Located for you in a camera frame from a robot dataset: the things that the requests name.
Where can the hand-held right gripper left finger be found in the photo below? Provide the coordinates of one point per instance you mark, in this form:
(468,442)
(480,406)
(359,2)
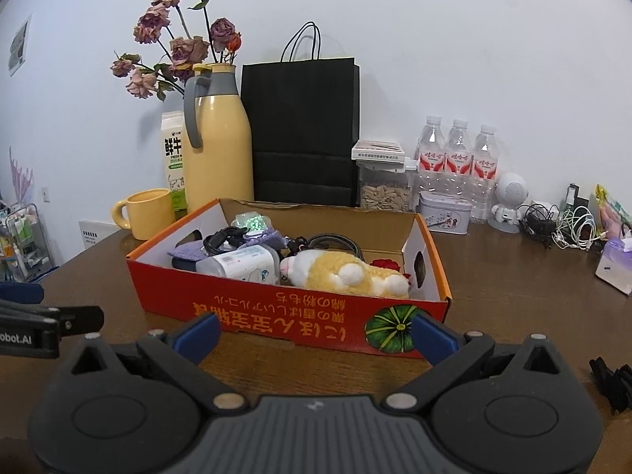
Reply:
(197,336)

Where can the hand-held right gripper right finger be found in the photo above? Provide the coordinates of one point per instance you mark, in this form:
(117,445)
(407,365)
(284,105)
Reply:
(434,338)

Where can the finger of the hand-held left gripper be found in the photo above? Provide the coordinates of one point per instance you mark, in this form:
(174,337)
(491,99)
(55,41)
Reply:
(81,318)
(22,292)

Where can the navy blue pouch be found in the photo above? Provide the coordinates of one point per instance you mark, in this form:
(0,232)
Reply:
(183,263)

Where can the red cardboard box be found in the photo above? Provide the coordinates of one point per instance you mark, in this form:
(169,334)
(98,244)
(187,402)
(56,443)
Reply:
(276,316)

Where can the white plastic wipes canister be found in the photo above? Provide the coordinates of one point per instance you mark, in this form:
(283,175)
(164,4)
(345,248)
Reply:
(237,264)

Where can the purple knitted cloth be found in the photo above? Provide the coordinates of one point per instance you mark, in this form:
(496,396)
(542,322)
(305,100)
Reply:
(190,251)

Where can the red artificial rose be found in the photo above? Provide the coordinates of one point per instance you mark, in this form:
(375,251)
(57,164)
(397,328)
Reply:
(387,264)

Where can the white and yellow plush sheep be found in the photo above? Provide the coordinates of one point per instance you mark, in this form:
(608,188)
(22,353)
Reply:
(335,271)

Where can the iridescent plastic bag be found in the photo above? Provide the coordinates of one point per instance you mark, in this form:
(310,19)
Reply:
(252,224)

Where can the metal storage rack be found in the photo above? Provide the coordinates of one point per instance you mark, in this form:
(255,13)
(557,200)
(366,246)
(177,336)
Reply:
(24,247)

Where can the white printed board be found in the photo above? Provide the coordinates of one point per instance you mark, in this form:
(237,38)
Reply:
(98,234)

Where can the yellow mug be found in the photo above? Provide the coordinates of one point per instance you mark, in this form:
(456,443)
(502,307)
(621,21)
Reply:
(148,215)

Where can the grey tin box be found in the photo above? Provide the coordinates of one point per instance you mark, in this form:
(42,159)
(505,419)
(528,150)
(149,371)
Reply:
(444,215)

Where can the clear seed container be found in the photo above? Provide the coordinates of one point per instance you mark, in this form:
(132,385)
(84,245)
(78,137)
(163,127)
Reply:
(385,197)

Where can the white robot speaker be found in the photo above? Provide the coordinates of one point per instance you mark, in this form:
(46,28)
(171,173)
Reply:
(508,190)

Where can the clear water bottle red label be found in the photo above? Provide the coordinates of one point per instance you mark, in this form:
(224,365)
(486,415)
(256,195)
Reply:
(459,163)
(486,168)
(430,158)

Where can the yellow thermos jug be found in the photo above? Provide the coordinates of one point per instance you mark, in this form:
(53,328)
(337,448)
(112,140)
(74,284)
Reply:
(222,158)

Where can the white milk carton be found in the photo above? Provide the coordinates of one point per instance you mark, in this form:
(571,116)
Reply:
(173,158)

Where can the black glove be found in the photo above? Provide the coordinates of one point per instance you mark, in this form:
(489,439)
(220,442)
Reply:
(614,380)

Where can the purple tissue pack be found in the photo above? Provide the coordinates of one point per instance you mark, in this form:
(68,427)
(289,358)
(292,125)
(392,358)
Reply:
(614,266)

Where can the black plug adapter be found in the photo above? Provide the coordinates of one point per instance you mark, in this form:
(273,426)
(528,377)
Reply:
(573,197)

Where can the colourful snack packets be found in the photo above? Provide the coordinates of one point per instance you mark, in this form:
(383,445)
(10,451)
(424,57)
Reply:
(612,212)

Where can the black paper bag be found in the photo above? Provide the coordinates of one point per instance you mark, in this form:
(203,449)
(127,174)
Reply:
(301,123)

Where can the dried rose bouquet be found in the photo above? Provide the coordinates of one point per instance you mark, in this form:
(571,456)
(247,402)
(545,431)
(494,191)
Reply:
(187,49)

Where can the white wall socket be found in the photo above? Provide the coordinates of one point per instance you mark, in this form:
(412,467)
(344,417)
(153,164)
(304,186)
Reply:
(46,194)

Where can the purple wall sticker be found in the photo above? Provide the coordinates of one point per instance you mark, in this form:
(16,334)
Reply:
(20,175)

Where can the wall poster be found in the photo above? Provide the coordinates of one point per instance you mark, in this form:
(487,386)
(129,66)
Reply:
(19,47)

